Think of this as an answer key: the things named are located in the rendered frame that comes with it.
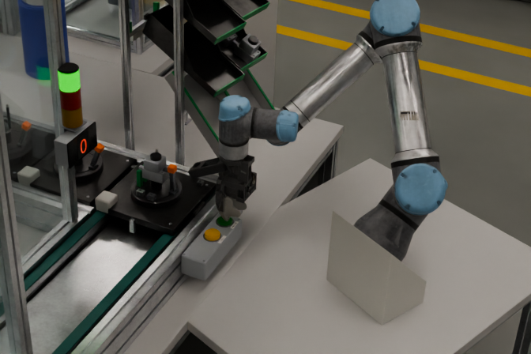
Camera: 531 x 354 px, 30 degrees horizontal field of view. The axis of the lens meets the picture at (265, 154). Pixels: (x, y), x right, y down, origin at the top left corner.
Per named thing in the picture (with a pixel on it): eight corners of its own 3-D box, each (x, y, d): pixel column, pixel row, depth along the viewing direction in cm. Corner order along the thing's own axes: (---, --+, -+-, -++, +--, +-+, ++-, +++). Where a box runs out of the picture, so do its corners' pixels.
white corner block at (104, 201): (118, 206, 267) (118, 193, 265) (109, 215, 263) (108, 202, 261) (103, 201, 269) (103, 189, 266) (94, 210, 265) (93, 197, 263)
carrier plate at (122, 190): (216, 189, 275) (216, 182, 274) (173, 235, 257) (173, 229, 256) (141, 166, 283) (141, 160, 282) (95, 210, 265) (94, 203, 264)
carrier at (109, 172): (137, 164, 284) (136, 127, 277) (90, 209, 266) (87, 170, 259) (66, 143, 292) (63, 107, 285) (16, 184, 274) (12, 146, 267)
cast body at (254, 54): (257, 58, 289) (266, 42, 284) (250, 65, 286) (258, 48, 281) (235, 42, 290) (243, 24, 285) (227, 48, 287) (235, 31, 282)
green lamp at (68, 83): (84, 85, 238) (83, 67, 236) (72, 94, 234) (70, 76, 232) (66, 80, 240) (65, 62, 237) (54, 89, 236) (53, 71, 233)
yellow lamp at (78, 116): (87, 121, 244) (85, 103, 241) (75, 130, 240) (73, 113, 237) (69, 116, 245) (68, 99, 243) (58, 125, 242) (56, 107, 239)
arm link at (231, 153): (212, 142, 244) (227, 127, 251) (212, 158, 247) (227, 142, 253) (240, 150, 242) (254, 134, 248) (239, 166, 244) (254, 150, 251)
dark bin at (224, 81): (242, 80, 279) (252, 62, 274) (213, 98, 270) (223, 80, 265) (171, 16, 285) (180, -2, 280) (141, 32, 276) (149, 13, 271)
